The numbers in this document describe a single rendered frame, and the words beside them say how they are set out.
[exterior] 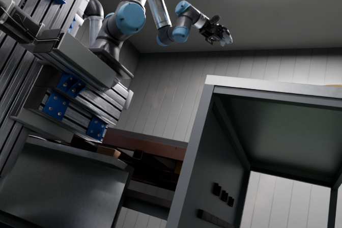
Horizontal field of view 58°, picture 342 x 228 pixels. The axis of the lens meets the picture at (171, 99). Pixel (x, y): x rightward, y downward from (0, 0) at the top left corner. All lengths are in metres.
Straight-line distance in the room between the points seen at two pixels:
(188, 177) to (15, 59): 0.77
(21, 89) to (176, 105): 3.86
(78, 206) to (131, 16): 0.92
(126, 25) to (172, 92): 3.91
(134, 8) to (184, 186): 0.72
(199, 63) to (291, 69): 1.48
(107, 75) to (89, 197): 0.67
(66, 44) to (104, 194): 0.79
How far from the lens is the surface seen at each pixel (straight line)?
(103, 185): 1.56
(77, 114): 1.29
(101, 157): 1.41
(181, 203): 1.07
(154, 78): 5.49
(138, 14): 1.31
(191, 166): 1.08
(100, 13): 2.03
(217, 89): 1.17
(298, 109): 1.34
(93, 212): 1.56
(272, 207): 4.05
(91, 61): 1.10
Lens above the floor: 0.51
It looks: 20 degrees up
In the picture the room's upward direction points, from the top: 17 degrees clockwise
